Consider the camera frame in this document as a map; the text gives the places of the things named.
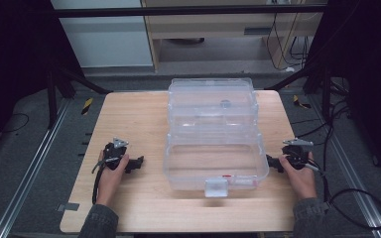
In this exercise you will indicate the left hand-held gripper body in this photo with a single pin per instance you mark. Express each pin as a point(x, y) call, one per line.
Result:
point(114, 153)

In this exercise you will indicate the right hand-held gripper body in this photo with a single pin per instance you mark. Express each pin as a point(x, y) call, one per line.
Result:
point(297, 152)

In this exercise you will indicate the clear plastic storage box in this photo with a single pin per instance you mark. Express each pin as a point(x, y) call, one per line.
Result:
point(215, 132)

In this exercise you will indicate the person's left hand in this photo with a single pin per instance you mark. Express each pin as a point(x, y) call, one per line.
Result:
point(110, 180)

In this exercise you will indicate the person's right hand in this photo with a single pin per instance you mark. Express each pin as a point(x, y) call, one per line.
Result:
point(299, 183)

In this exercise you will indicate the yellow black striped tape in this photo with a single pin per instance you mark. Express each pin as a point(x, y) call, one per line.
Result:
point(86, 106)
point(300, 102)

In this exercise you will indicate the black metal stand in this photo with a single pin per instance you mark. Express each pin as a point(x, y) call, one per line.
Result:
point(325, 95)
point(51, 95)

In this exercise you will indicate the grey tape patch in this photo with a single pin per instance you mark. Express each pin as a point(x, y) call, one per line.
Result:
point(67, 207)

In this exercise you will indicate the black curtain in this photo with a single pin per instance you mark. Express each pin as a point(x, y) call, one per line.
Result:
point(370, 72)
point(13, 66)

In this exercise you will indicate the white cabinet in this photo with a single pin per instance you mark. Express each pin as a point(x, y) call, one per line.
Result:
point(105, 39)

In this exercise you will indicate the light wooden cabinet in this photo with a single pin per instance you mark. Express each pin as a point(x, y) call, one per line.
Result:
point(231, 29)

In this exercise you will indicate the black horizontal bar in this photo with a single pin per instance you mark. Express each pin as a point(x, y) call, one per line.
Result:
point(178, 11)

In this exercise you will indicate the aluminium floor rail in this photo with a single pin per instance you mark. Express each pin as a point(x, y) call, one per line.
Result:
point(26, 175)
point(354, 178)

